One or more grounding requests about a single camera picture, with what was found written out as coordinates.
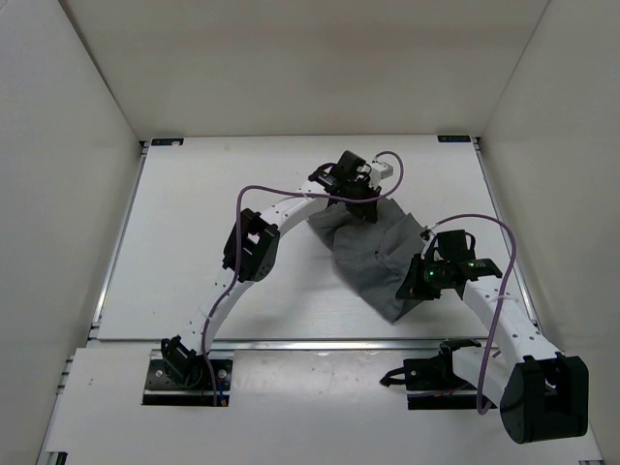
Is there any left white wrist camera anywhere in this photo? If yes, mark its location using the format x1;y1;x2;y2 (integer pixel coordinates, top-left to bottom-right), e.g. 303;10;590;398
370;160;394;185

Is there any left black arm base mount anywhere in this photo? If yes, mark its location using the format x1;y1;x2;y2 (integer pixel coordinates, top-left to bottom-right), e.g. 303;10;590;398
142;336;233;407

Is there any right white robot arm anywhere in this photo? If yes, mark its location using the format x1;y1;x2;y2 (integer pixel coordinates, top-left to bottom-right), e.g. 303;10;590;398
381;230;589;444

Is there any blue corner label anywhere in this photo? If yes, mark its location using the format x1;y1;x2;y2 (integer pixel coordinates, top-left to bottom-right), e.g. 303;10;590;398
150;138;184;146
437;135;471;143

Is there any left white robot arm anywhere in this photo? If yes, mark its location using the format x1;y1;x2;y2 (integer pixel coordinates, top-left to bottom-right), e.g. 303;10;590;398
161;150;393;389

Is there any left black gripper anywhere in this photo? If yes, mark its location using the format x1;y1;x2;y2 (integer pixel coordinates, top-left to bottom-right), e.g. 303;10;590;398
343;179;382;224

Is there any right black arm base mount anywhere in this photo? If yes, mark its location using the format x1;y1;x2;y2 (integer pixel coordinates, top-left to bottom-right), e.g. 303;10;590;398
379;339;482;411

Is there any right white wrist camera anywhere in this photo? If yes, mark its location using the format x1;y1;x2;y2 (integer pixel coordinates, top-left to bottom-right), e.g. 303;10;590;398
420;224;439;258

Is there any front aluminium table rail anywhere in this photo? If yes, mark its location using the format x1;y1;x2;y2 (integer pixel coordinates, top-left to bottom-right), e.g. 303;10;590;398
86;337;490;354

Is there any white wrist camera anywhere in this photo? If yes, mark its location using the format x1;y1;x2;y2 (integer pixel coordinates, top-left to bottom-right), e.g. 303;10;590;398
370;160;394;185
420;224;439;258

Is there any left blue corner label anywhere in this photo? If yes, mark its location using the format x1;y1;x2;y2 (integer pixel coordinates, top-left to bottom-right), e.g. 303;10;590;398
150;138;184;146

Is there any grey pleated skirt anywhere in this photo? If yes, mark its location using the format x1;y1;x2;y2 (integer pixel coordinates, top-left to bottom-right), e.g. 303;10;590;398
308;199;425;324

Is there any right blue corner label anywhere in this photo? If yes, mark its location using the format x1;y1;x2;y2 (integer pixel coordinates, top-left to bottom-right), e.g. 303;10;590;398
437;135;471;143

